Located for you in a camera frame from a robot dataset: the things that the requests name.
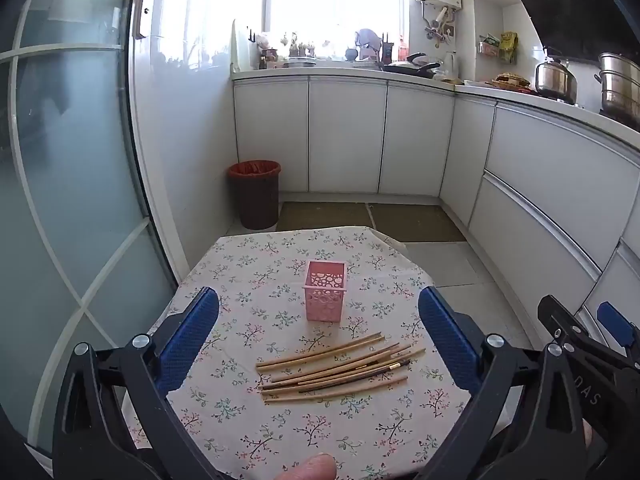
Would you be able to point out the red bin liner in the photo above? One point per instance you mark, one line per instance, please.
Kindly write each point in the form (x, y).
(255, 167)

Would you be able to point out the woven basket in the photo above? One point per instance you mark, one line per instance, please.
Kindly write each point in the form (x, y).
(510, 81)

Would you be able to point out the black range hood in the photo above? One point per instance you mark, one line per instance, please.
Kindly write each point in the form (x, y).
(575, 5)

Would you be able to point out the stainless steel steamer pot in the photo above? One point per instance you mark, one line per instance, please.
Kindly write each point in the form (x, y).
(620, 85)

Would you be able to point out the kitchen window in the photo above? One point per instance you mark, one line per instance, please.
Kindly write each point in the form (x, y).
(330, 0)

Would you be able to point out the floral tablecloth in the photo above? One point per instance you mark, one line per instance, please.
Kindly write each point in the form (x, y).
(260, 280)

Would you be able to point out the pile of wooden chopsticks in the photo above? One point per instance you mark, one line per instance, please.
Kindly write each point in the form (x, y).
(320, 367)

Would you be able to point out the white kitchen base cabinets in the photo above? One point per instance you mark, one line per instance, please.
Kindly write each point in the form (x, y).
(345, 135)

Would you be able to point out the dark knife block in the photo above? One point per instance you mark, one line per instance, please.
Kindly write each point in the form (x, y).
(387, 50)

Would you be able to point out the grey plastic bag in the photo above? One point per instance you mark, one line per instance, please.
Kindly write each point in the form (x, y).
(367, 40)

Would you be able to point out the olive floor mat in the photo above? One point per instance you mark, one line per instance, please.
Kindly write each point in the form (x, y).
(325, 215)
(415, 222)

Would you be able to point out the brown trash bin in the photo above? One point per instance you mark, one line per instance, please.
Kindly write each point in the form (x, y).
(255, 200)

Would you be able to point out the dark chopstick with gold band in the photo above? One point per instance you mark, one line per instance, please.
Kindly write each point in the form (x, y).
(397, 364)

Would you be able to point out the white jug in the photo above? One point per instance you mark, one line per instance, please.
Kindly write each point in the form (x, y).
(451, 65)

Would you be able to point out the stainless steel kettle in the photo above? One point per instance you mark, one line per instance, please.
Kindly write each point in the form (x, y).
(555, 80)

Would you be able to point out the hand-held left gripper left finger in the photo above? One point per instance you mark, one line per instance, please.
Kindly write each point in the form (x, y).
(192, 340)

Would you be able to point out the frosted glass sliding door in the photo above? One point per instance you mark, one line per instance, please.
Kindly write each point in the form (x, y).
(75, 185)

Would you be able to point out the black frying pan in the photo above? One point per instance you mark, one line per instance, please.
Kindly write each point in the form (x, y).
(410, 70)

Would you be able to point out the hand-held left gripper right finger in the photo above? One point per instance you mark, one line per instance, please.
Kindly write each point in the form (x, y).
(445, 340)

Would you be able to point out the dark teapot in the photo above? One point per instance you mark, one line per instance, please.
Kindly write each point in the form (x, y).
(351, 53)

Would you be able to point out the copper jar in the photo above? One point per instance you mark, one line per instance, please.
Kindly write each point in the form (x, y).
(271, 57)

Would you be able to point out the person's right hand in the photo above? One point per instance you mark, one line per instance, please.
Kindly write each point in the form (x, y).
(588, 432)

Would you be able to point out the pink perforated plastic holder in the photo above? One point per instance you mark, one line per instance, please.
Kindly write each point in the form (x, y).
(325, 300)

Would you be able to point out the red bottle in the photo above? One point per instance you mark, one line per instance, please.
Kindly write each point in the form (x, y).
(402, 50)

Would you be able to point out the person's left hand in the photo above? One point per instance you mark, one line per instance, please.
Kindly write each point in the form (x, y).
(307, 467)

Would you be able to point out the wall rack with packets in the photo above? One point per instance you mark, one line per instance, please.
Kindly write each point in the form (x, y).
(500, 47)

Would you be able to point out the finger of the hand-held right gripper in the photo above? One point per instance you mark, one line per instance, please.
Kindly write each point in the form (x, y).
(614, 322)
(600, 385)

